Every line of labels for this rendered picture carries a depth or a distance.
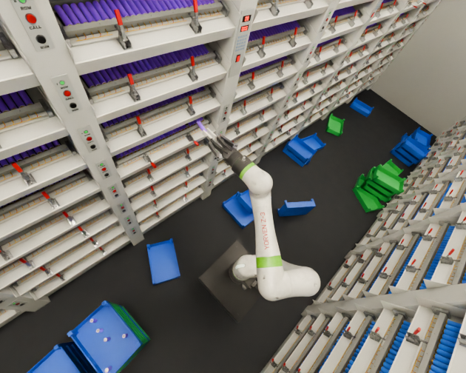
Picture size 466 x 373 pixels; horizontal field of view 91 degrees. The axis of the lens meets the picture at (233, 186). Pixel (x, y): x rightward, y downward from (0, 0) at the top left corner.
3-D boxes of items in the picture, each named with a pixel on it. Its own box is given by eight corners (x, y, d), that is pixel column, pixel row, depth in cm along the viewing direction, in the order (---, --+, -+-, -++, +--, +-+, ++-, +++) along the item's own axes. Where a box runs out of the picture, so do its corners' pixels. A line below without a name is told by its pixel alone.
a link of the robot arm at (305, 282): (277, 271, 149) (328, 299, 98) (254, 274, 146) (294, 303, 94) (276, 251, 151) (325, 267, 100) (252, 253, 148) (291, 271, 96)
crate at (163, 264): (180, 277, 178) (180, 275, 172) (153, 286, 172) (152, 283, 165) (172, 240, 191) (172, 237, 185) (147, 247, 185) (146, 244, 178)
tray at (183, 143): (214, 133, 142) (218, 126, 134) (120, 180, 114) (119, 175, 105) (195, 106, 142) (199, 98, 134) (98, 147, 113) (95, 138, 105)
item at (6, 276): (119, 220, 141) (117, 217, 129) (1, 290, 112) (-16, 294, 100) (100, 193, 141) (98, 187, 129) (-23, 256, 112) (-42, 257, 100)
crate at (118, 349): (143, 343, 122) (141, 344, 115) (108, 381, 111) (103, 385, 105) (108, 301, 128) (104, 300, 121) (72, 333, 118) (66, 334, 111)
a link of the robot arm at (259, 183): (279, 178, 94) (259, 197, 93) (277, 188, 106) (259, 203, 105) (255, 157, 98) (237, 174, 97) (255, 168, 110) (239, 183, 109)
